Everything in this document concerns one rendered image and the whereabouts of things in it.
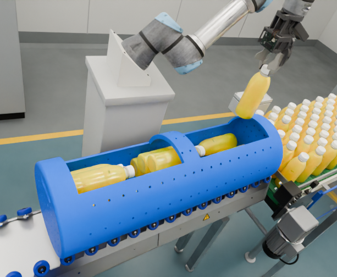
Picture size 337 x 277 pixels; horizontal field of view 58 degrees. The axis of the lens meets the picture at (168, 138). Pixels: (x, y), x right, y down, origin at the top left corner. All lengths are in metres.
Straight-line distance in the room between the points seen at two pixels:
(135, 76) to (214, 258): 1.44
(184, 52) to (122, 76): 0.27
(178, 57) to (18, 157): 1.63
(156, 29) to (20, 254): 0.94
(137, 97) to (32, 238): 0.65
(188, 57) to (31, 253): 0.92
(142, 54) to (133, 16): 2.72
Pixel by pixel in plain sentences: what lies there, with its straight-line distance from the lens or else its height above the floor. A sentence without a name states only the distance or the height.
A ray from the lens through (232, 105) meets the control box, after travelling 1.66.
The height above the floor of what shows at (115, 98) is 1.15.
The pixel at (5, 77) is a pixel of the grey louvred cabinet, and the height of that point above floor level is 0.45.
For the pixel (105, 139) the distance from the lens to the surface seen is 1.42.
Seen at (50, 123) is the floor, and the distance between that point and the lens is 2.81.
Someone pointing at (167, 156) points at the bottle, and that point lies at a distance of 1.00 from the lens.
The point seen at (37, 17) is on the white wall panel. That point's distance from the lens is 3.76.
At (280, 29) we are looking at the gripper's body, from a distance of 1.04.
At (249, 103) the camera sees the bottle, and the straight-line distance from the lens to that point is 1.16.
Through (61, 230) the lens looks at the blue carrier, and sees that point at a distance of 0.84.
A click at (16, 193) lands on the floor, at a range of 2.36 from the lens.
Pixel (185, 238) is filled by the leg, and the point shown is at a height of 0.20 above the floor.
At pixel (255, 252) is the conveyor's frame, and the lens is 2.29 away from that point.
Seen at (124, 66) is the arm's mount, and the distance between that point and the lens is 1.27.
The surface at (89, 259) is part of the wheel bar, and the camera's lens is 1.08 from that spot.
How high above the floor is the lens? 1.90
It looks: 42 degrees down
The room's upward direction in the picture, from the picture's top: 19 degrees clockwise
